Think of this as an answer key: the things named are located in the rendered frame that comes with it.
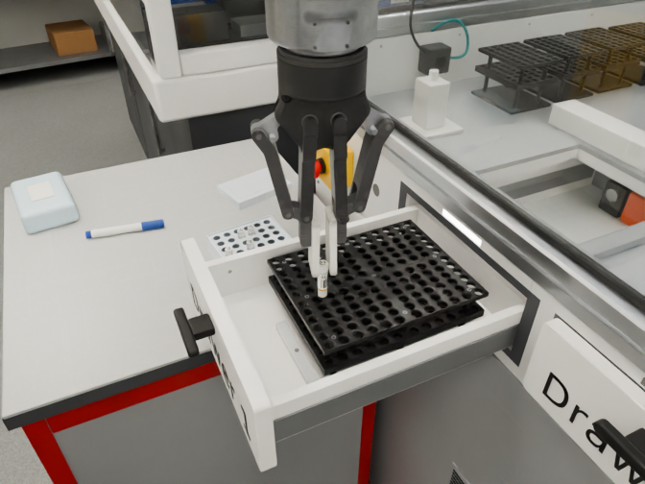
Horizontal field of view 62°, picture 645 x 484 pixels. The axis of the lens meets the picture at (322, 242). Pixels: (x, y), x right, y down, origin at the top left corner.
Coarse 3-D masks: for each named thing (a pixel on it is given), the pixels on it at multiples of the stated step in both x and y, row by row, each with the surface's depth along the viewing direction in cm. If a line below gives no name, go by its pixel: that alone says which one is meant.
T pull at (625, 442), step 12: (600, 420) 50; (600, 432) 49; (612, 432) 48; (636, 432) 48; (612, 444) 48; (624, 444) 47; (636, 444) 47; (624, 456) 47; (636, 456) 46; (636, 468) 46
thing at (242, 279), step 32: (352, 224) 78; (384, 224) 80; (416, 224) 83; (256, 256) 73; (224, 288) 73; (256, 288) 75; (512, 288) 67; (256, 320) 70; (288, 320) 70; (480, 320) 62; (512, 320) 64; (256, 352) 66; (288, 352) 66; (416, 352) 58; (448, 352) 61; (480, 352) 64; (288, 384) 62; (320, 384) 55; (352, 384) 56; (384, 384) 59; (416, 384) 62; (288, 416) 54; (320, 416) 57
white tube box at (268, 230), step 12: (228, 228) 94; (240, 228) 94; (264, 228) 94; (276, 228) 94; (216, 240) 91; (228, 240) 92; (240, 240) 91; (264, 240) 91; (276, 240) 91; (216, 252) 89; (240, 252) 90
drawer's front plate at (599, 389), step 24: (552, 336) 57; (576, 336) 56; (552, 360) 58; (576, 360) 55; (600, 360) 53; (528, 384) 63; (552, 384) 59; (576, 384) 55; (600, 384) 52; (624, 384) 51; (552, 408) 60; (600, 408) 53; (624, 408) 50; (576, 432) 57; (624, 432) 51; (600, 456) 55; (624, 480) 53
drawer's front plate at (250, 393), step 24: (192, 240) 69; (192, 264) 65; (216, 288) 62; (216, 312) 58; (216, 336) 60; (216, 360) 66; (240, 360) 53; (240, 384) 52; (240, 408) 57; (264, 408) 49; (264, 432) 51; (264, 456) 53
